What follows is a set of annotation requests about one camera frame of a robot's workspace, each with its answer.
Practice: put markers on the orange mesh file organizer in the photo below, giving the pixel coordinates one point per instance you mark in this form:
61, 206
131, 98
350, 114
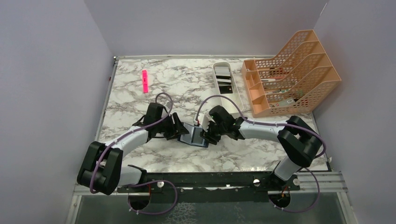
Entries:
303, 57

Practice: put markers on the stack of grey cards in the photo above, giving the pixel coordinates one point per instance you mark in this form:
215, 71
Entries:
223, 75

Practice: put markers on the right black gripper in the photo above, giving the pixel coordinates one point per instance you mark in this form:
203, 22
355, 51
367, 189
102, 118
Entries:
207, 136

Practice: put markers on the pens in organizer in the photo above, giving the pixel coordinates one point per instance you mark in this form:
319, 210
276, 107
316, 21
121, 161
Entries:
282, 93

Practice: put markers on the aluminium frame rail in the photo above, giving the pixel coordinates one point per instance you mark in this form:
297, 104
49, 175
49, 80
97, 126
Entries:
308, 183

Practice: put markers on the white oblong plastic tray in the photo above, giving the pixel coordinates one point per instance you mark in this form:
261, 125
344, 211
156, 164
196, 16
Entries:
235, 96

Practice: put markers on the loose black VIP card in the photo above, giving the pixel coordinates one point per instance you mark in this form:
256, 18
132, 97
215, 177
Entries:
226, 89

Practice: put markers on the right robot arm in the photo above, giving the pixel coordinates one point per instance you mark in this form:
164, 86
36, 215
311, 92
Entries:
298, 140

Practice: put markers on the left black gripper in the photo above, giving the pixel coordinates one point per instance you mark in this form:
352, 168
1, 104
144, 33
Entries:
177, 127

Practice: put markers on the pink highlighter marker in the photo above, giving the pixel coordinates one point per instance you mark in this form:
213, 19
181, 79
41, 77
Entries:
145, 85

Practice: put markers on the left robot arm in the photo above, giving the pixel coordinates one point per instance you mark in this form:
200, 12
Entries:
102, 170

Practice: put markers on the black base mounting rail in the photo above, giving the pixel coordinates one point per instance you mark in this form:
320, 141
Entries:
210, 182

